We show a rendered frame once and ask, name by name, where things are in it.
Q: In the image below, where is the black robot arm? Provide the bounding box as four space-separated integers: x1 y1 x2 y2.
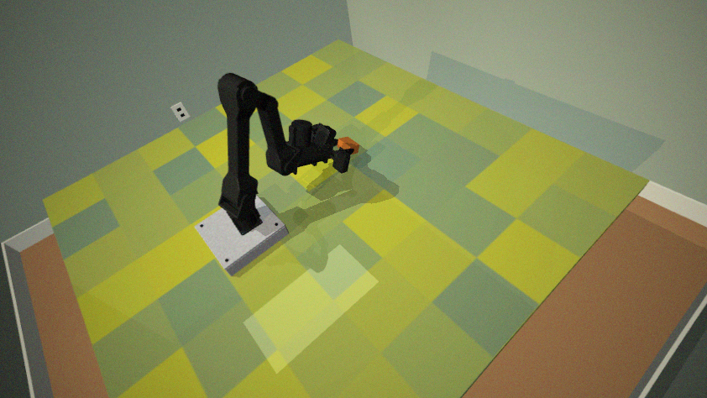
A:
217 73 336 235

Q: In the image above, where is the orange block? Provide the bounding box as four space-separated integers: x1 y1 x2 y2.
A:
337 137 359 154

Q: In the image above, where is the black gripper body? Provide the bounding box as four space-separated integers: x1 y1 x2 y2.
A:
309 144 350 174

